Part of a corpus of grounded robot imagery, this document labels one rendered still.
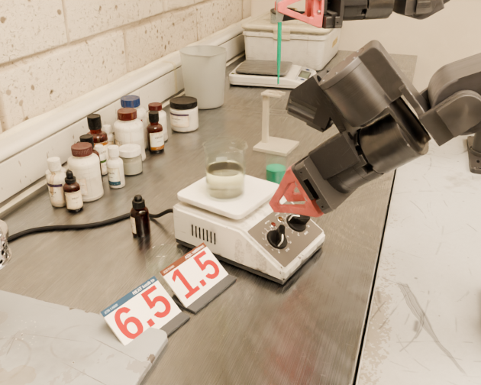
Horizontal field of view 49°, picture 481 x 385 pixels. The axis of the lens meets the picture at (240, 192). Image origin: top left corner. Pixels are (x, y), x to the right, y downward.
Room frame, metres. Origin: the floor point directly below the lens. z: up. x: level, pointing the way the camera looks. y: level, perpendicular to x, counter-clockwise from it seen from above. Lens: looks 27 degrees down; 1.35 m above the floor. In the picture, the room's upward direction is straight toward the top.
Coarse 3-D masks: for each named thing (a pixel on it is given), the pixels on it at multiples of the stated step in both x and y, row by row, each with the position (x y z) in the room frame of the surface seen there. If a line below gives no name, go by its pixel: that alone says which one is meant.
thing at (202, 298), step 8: (224, 272) 0.62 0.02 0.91; (168, 280) 0.56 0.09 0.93; (216, 280) 0.60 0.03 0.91; (224, 280) 0.60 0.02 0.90; (232, 280) 0.60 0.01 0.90; (208, 288) 0.58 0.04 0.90; (216, 288) 0.58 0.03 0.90; (224, 288) 0.58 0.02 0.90; (176, 296) 0.56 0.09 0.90; (192, 296) 0.56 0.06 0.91; (200, 296) 0.56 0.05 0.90; (208, 296) 0.56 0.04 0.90; (184, 304) 0.55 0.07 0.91; (192, 304) 0.55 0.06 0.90; (200, 304) 0.55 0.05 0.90
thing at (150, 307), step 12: (156, 288) 0.55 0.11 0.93; (132, 300) 0.52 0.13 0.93; (144, 300) 0.53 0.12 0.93; (156, 300) 0.53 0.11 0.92; (168, 300) 0.54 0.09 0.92; (120, 312) 0.50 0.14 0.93; (132, 312) 0.50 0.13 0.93; (144, 312) 0.51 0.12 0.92; (156, 312) 0.52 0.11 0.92; (168, 312) 0.53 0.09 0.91; (120, 324) 0.49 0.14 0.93; (132, 324) 0.49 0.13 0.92; (144, 324) 0.50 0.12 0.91; (156, 324) 0.51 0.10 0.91; (132, 336) 0.48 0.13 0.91
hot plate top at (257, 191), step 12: (204, 180) 0.75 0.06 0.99; (252, 180) 0.75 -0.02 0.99; (264, 180) 0.75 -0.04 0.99; (180, 192) 0.71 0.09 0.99; (192, 192) 0.71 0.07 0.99; (204, 192) 0.71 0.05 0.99; (252, 192) 0.71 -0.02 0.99; (264, 192) 0.71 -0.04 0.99; (192, 204) 0.68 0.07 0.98; (204, 204) 0.67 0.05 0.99; (216, 204) 0.67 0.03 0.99; (228, 204) 0.67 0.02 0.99; (240, 204) 0.67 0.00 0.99; (252, 204) 0.67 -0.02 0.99; (228, 216) 0.65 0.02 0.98; (240, 216) 0.64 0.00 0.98
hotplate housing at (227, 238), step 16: (176, 208) 0.70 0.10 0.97; (192, 208) 0.69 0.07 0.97; (176, 224) 0.70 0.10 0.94; (192, 224) 0.68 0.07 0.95; (208, 224) 0.66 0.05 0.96; (224, 224) 0.65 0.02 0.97; (240, 224) 0.64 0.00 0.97; (256, 224) 0.65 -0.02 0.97; (176, 240) 0.70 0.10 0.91; (192, 240) 0.68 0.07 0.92; (208, 240) 0.66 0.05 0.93; (224, 240) 0.64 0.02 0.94; (240, 240) 0.63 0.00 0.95; (320, 240) 0.68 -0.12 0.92; (224, 256) 0.64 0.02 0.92; (240, 256) 0.63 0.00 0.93; (256, 256) 0.61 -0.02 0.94; (272, 256) 0.61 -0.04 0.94; (304, 256) 0.64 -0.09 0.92; (256, 272) 0.62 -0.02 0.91; (272, 272) 0.60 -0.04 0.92; (288, 272) 0.60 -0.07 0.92
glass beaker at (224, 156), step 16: (208, 144) 0.72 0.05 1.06; (224, 144) 0.73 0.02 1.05; (240, 144) 0.72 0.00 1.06; (208, 160) 0.69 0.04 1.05; (224, 160) 0.68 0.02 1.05; (240, 160) 0.68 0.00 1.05; (208, 176) 0.69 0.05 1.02; (224, 176) 0.68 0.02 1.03; (240, 176) 0.69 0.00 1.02; (208, 192) 0.69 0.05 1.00; (224, 192) 0.68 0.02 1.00; (240, 192) 0.69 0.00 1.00
